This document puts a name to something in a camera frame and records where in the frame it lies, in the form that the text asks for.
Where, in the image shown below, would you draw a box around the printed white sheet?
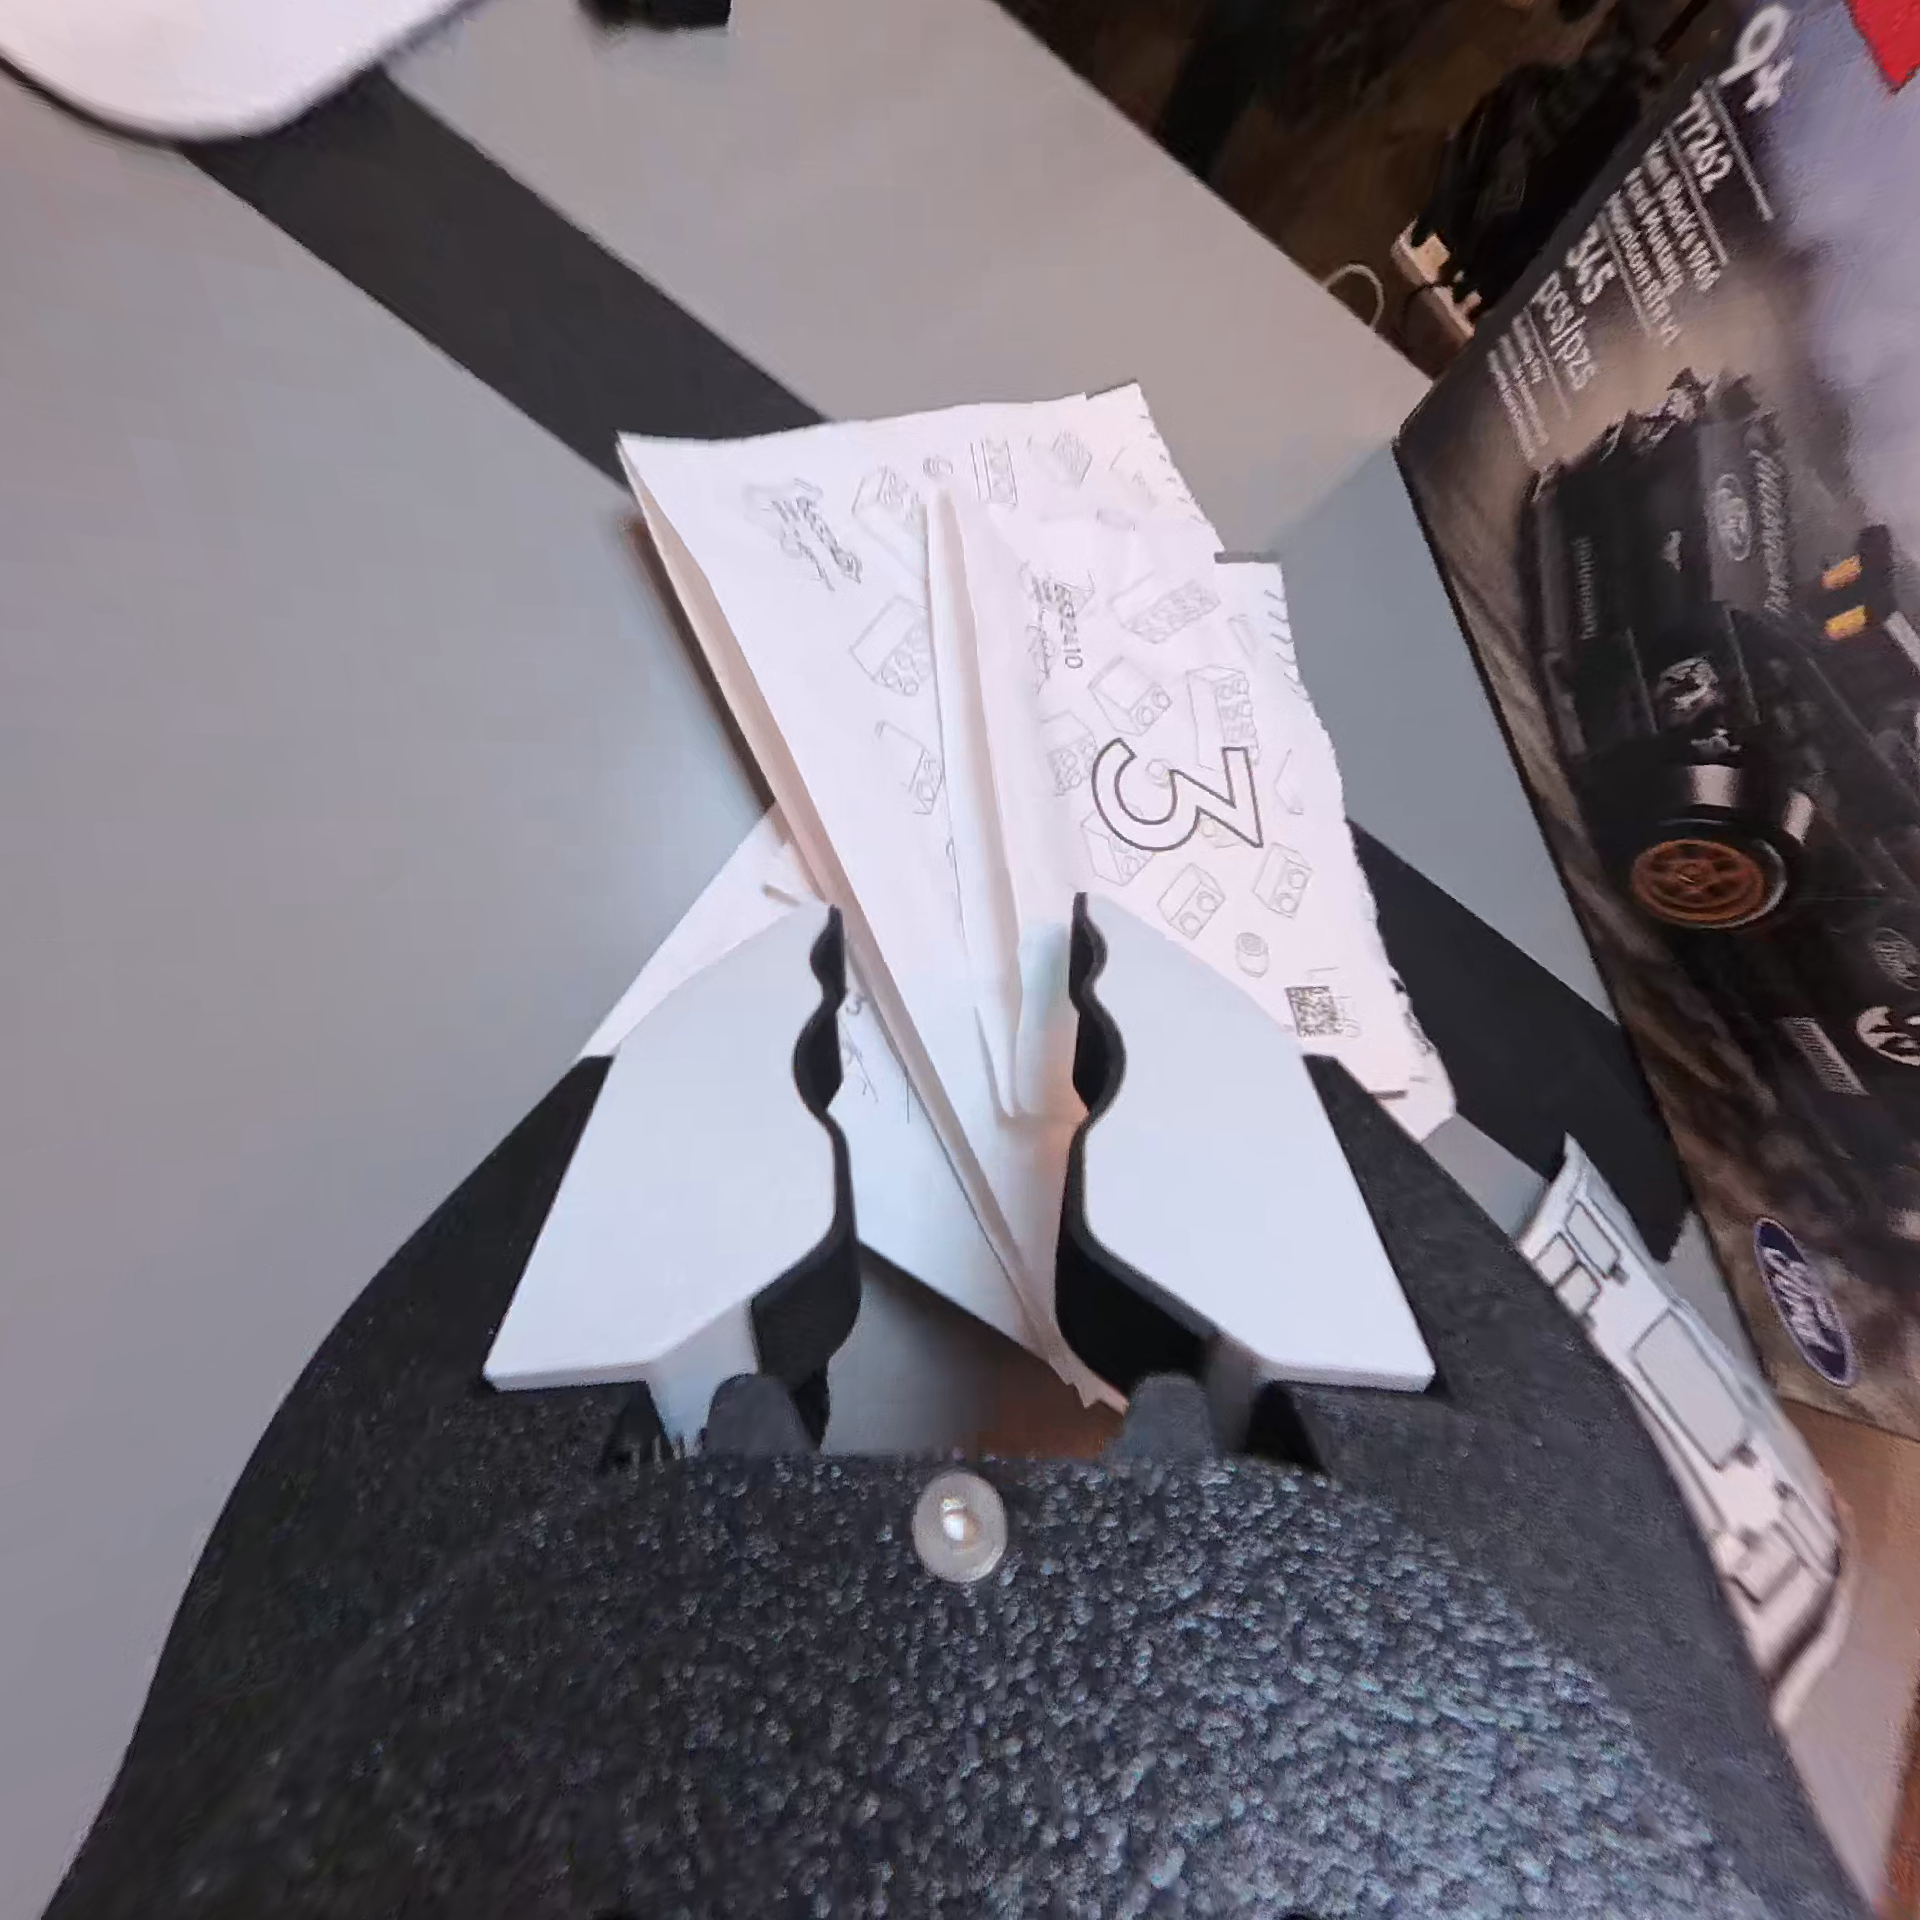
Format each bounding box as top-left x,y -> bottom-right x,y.
1515,1135 -> 1849,1729

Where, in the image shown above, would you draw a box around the white book stand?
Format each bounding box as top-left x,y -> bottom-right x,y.
0,0 -> 473,146

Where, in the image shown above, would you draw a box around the white paper bags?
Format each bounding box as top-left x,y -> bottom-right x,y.
585,384 -> 1460,1412

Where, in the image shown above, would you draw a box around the lego set box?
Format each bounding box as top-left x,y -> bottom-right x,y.
1392,0 -> 1920,1416

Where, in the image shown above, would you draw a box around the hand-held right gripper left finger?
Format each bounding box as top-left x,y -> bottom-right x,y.
484,903 -> 859,1449

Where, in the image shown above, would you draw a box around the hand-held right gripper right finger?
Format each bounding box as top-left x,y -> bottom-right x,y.
1056,896 -> 1435,1449

